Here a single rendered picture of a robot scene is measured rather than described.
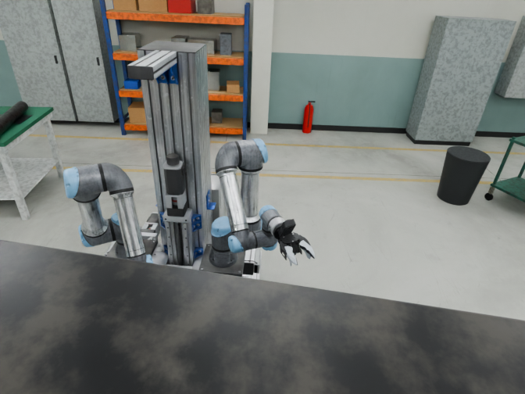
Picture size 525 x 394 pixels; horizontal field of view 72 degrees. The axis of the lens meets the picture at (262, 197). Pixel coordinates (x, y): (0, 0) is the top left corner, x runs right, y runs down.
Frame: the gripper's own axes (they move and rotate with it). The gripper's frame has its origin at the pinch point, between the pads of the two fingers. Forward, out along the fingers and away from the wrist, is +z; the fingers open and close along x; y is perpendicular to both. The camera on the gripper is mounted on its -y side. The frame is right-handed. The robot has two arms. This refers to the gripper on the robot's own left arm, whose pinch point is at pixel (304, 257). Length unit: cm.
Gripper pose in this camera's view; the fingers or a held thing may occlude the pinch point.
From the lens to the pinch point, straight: 131.0
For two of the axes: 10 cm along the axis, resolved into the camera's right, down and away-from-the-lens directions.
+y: 0.8, 8.2, 5.6
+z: 3.9, 4.9, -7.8
